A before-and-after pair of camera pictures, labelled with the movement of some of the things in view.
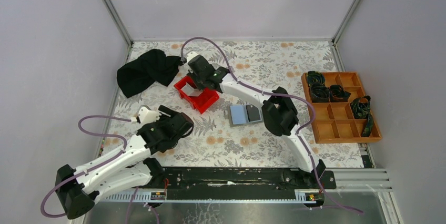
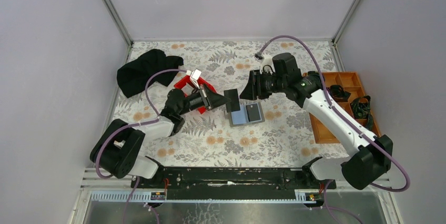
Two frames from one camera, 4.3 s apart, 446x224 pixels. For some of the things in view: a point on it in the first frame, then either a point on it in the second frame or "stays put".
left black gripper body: (162, 121) -> (203, 94)
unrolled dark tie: (362, 110) stays put
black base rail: (237, 183) stays put
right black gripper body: (199, 80) -> (270, 84)
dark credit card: (253, 112) stays put
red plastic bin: (201, 102) stays put
